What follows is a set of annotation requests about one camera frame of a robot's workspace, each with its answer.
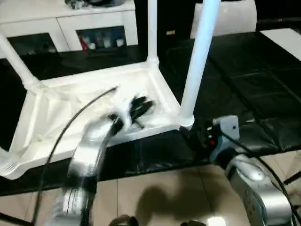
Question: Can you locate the white plastic table top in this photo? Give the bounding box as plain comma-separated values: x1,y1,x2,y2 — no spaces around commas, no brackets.
0,63,195,181

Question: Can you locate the white plastic table leg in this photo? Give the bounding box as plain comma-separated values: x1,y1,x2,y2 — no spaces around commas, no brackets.
0,150,20,180
147,0,161,69
179,0,222,130
0,34,44,91

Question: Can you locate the black work mat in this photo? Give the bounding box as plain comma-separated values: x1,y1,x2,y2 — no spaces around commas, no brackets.
0,29,301,196

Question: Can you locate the black robot right foot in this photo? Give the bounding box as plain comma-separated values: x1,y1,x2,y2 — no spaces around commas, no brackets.
181,220,207,226

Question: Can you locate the black robot foot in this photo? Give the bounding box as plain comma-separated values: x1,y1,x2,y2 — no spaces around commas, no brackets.
181,220,207,226
109,215,139,226

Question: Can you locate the black cabinet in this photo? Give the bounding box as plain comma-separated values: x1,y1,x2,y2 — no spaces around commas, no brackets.
134,0,301,40

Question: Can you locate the black robot left foot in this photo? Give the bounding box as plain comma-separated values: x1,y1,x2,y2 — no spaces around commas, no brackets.
109,215,139,226

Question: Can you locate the white cabinet with glass doors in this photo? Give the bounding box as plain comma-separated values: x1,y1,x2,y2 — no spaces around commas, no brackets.
0,0,138,56

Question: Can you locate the dark tangled clutter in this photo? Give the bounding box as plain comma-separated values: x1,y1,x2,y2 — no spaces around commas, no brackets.
65,0,92,10

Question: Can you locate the white plastic bag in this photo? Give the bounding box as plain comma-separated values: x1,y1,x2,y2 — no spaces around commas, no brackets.
190,0,258,39

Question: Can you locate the white side table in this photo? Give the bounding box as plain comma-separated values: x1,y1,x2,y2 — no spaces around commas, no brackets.
260,28,301,62

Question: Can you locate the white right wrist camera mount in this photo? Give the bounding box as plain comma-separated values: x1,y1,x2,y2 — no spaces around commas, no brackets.
209,116,240,153

